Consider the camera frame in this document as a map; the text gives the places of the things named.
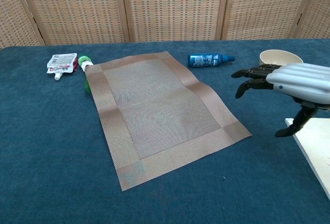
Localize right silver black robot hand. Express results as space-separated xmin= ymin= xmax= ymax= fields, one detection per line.
xmin=231 ymin=62 xmax=330 ymax=138

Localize grey woven placemat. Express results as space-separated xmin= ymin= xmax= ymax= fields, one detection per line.
xmin=84 ymin=51 xmax=253 ymax=193

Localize beige bowl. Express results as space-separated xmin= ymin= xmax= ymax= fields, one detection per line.
xmin=259 ymin=49 xmax=304 ymax=67

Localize white orange book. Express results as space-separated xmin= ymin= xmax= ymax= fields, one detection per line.
xmin=285 ymin=117 xmax=330 ymax=201

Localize woven folding screen panel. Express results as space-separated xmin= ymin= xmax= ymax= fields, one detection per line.
xmin=221 ymin=0 xmax=319 ymax=41
xmin=15 ymin=0 xmax=131 ymax=46
xmin=0 ymin=0 xmax=46 ymax=49
xmin=293 ymin=0 xmax=330 ymax=39
xmin=120 ymin=0 xmax=231 ymax=43

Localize blue spray bottle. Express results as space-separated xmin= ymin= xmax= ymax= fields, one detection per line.
xmin=187 ymin=52 xmax=236 ymax=69

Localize colourful feather shuttlecock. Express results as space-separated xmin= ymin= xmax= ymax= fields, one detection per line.
xmin=78 ymin=54 xmax=94 ymax=93

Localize white spouted food pouch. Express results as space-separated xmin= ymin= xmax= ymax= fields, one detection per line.
xmin=46 ymin=53 xmax=79 ymax=81

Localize blue felt table cover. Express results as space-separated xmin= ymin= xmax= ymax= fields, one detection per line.
xmin=0 ymin=37 xmax=330 ymax=224

